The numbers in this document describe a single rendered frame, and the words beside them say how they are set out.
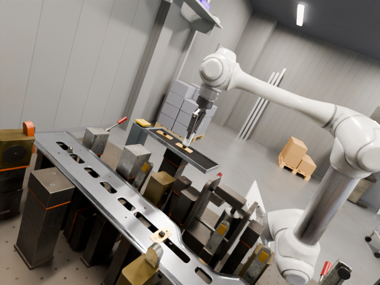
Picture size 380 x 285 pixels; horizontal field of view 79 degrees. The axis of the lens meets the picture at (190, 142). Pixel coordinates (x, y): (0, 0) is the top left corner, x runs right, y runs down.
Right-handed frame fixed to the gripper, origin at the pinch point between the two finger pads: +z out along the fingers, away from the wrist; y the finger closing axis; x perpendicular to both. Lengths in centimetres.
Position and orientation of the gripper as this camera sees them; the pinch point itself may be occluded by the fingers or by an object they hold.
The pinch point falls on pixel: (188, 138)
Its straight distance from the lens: 107.2
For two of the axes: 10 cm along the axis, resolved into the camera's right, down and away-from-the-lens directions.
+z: -4.0, 8.6, 3.1
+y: 3.7, -1.6, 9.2
